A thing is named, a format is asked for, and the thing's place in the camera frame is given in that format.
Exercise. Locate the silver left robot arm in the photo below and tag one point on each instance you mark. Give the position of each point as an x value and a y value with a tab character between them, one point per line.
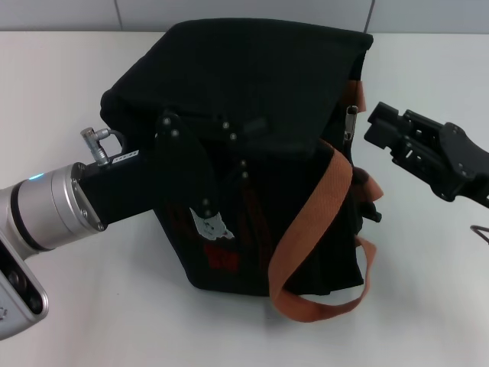
42	210

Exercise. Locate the silver zipper pull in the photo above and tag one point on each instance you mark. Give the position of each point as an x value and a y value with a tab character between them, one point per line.
351	122

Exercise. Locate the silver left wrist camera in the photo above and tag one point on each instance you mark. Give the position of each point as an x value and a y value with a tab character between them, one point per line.
19	290

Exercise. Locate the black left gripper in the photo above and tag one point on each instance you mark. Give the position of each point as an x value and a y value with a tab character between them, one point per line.
153	179

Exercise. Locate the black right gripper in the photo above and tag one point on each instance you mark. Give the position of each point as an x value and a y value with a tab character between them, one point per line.
470	168

